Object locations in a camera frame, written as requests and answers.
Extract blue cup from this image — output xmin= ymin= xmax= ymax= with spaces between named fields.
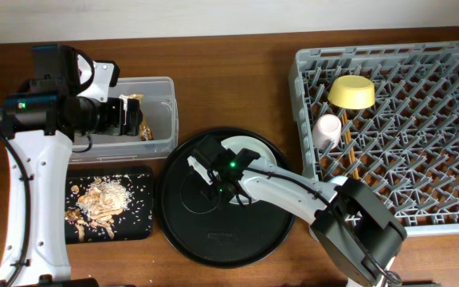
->
xmin=329 ymin=175 xmax=348 ymax=186

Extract round black tray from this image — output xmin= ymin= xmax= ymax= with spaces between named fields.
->
xmin=155 ymin=128 xmax=295 ymax=269

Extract food scraps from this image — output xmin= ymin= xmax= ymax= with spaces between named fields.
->
xmin=65 ymin=175 xmax=153 ymax=243

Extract grey dishwasher rack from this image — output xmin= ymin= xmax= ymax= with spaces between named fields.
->
xmin=288 ymin=41 xmax=459 ymax=237

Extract grey plate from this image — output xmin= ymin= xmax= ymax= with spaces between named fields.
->
xmin=221 ymin=136 xmax=284 ymax=206

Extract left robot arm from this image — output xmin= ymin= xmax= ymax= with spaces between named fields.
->
xmin=0 ymin=45 xmax=143 ymax=286

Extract black rectangular tray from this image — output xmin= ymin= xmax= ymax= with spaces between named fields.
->
xmin=65 ymin=164 xmax=155 ymax=245

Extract yellow bowl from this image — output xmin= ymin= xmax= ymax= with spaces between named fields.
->
xmin=328 ymin=75 xmax=375 ymax=110

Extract clear plastic bin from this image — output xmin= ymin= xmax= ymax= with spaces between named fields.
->
xmin=69 ymin=77 xmax=179 ymax=164

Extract brown gold snack wrapper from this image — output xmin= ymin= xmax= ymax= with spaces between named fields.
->
xmin=119 ymin=93 xmax=154 ymax=141

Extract pink cup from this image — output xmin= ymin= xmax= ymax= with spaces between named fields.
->
xmin=312 ymin=114 xmax=342 ymax=150

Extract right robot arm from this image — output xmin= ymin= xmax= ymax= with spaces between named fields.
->
xmin=189 ymin=148 xmax=407 ymax=286

